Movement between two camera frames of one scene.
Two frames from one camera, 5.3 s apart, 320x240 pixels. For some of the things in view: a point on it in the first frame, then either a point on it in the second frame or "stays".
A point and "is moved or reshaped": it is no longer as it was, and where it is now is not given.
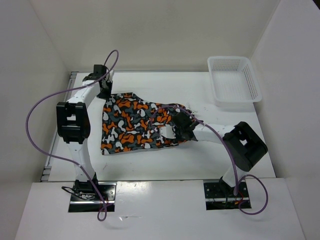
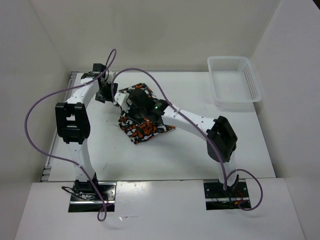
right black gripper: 177,137 → 129,112
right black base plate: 218,197 stays
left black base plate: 85,197 stays
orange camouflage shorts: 129,123 is moved or reshaped
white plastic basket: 234,83 stays
